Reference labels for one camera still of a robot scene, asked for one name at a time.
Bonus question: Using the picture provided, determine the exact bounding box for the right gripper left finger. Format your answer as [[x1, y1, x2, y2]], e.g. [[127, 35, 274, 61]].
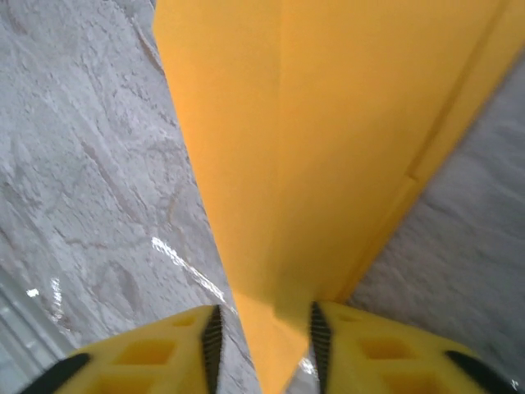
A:
[[24, 304, 225, 394]]

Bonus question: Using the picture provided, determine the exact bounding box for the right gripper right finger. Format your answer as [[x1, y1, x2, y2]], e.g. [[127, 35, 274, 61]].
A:
[[307, 301, 525, 394]]

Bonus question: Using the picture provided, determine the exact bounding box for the orange paper sheet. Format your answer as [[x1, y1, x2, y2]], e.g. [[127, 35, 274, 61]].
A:
[[152, 0, 525, 394]]

